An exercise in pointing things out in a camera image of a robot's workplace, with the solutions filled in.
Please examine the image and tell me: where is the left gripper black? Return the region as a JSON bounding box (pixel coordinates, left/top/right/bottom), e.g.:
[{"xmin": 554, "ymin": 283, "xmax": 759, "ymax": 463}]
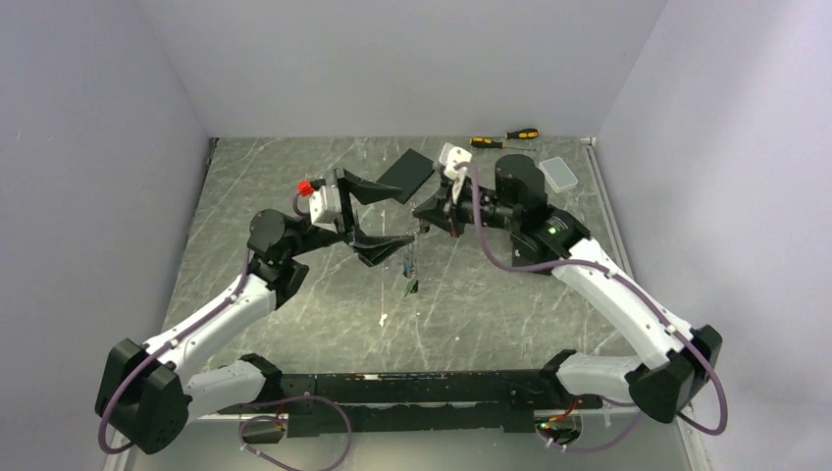
[{"xmin": 286, "ymin": 169, "xmax": 414, "ymax": 265}]

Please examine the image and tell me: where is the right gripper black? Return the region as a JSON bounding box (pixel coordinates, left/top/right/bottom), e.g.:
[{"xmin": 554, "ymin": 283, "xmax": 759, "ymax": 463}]
[{"xmin": 413, "ymin": 175, "xmax": 520, "ymax": 237}]

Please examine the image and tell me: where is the key bunch with rings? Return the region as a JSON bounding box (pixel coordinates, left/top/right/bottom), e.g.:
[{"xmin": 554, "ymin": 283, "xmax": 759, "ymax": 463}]
[{"xmin": 402, "ymin": 222, "xmax": 430, "ymax": 297}]

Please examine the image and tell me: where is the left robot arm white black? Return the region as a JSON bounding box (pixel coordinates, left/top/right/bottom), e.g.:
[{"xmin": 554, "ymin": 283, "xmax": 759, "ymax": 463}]
[{"xmin": 95, "ymin": 168, "xmax": 420, "ymax": 454}]

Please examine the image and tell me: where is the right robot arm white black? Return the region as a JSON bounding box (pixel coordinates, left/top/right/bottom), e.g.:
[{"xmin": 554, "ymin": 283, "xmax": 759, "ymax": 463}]
[{"xmin": 413, "ymin": 147, "xmax": 728, "ymax": 436}]

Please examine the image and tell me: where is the black flat box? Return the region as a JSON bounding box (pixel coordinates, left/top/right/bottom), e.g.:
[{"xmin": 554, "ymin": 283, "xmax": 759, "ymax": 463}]
[{"xmin": 377, "ymin": 149, "xmax": 435, "ymax": 205}]

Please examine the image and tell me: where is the yellow black screwdriver front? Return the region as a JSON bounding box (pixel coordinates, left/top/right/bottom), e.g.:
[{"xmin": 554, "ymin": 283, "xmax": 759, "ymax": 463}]
[{"xmin": 469, "ymin": 136, "xmax": 535, "ymax": 151}]

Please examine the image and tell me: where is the orange black screwdriver rear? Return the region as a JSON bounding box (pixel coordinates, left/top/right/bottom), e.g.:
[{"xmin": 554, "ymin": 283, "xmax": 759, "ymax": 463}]
[{"xmin": 500, "ymin": 128, "xmax": 540, "ymax": 140}]

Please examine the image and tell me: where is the clear plastic box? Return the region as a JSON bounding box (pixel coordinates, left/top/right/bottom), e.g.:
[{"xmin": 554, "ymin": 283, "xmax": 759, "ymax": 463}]
[{"xmin": 539, "ymin": 157, "xmax": 578, "ymax": 193}]

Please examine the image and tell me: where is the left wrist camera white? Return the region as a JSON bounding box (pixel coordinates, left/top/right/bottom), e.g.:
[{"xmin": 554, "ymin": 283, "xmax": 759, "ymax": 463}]
[{"xmin": 293, "ymin": 181, "xmax": 341, "ymax": 232}]

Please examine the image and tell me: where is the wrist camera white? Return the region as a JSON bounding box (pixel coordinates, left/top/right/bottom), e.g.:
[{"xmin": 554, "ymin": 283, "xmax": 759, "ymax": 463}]
[
  {"xmin": 293, "ymin": 181, "xmax": 341, "ymax": 232},
  {"xmin": 438, "ymin": 142, "xmax": 473, "ymax": 203}
]

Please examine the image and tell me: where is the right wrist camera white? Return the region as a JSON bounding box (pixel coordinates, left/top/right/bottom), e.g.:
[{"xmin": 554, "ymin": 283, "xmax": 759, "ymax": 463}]
[{"xmin": 438, "ymin": 142, "xmax": 473, "ymax": 203}]

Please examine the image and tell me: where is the black network switch box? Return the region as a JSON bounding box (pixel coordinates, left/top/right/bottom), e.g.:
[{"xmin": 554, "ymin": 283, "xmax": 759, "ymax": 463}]
[{"xmin": 510, "ymin": 243, "xmax": 545, "ymax": 268}]

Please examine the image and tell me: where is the aluminium frame rail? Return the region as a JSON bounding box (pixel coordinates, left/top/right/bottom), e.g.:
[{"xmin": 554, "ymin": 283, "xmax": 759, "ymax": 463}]
[{"xmin": 581, "ymin": 137, "xmax": 694, "ymax": 417}]

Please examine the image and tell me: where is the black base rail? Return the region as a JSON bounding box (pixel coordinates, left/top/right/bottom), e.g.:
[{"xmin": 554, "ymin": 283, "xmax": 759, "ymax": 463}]
[{"xmin": 222, "ymin": 369, "xmax": 601, "ymax": 438}]

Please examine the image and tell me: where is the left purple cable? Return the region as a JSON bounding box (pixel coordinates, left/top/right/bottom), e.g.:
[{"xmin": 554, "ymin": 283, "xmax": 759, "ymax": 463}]
[{"xmin": 97, "ymin": 191, "xmax": 355, "ymax": 471}]

